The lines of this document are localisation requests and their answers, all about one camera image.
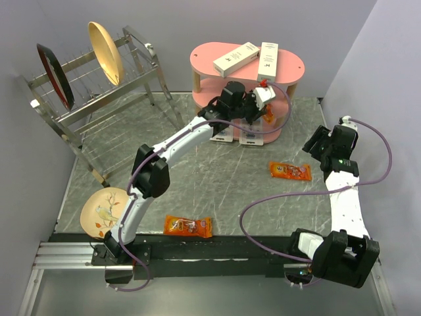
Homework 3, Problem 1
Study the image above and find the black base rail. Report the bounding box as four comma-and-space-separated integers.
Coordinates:
49, 230, 333, 284

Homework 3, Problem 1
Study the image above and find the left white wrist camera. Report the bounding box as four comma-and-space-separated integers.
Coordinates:
253, 79, 276, 110

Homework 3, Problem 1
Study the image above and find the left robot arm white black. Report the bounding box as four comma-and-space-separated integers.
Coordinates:
104, 81, 276, 265

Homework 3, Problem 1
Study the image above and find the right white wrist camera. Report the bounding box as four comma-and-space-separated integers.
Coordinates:
338, 115, 358, 131

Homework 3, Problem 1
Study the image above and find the white razor box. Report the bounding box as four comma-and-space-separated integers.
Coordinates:
213, 42, 260, 78
257, 42, 278, 82

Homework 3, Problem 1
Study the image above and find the blue razor blister pack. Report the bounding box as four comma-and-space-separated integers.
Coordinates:
210, 126, 234, 143
239, 118, 264, 146

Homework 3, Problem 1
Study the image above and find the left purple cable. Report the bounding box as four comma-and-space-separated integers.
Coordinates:
117, 82, 292, 292

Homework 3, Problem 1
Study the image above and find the orange razor bag front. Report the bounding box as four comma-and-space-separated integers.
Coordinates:
163, 215, 213, 238

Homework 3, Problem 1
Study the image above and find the purple cable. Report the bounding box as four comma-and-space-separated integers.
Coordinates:
239, 118, 393, 290
117, 82, 292, 292

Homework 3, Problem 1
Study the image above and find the bird painted wooden plate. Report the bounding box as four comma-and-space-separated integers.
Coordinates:
80, 187, 128, 239

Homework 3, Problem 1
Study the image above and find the metal dish rack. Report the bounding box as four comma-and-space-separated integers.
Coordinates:
16, 26, 185, 187

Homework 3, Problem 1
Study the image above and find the pink three-tier shelf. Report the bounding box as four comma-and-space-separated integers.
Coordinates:
189, 41, 306, 145

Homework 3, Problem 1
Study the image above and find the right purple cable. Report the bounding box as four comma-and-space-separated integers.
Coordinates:
239, 118, 393, 290

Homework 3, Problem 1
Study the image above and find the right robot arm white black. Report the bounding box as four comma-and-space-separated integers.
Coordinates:
287, 122, 380, 288

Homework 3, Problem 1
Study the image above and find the black red plate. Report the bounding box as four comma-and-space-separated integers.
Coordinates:
36, 43, 74, 111

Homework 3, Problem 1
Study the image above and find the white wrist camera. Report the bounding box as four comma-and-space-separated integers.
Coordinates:
338, 115, 358, 131
253, 79, 276, 110

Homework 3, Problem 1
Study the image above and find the orange razor bag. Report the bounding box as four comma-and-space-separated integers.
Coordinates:
163, 215, 213, 238
262, 103, 274, 124
269, 161, 312, 181

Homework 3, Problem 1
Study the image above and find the yellow wooden plate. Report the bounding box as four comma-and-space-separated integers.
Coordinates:
88, 21, 124, 86

